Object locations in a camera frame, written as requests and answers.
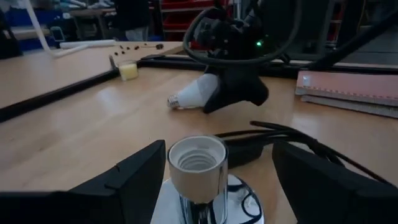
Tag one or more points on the background wooden table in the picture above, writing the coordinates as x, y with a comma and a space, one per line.
93, 12

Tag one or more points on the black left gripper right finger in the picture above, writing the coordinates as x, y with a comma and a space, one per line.
342, 205

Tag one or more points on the black round knob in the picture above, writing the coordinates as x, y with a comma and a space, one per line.
159, 46

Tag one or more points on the person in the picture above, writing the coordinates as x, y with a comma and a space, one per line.
132, 18

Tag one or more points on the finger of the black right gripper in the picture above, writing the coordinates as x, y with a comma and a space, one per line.
239, 88
214, 71

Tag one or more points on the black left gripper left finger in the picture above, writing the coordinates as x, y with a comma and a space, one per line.
93, 205

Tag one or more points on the red storage shelf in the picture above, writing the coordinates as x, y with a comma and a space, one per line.
180, 21

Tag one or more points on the pink spiral notebook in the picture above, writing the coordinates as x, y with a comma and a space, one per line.
348, 87

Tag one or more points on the white light bulb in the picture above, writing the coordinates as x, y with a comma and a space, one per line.
196, 91

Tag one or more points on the light wooden desk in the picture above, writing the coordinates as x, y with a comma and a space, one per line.
46, 71

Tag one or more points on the chrome lamp base with socket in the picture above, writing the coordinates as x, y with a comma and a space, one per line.
199, 180

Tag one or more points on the white tube frame stand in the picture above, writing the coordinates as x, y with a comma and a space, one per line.
87, 44

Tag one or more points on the blue storage crate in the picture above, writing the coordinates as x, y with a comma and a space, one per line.
31, 18

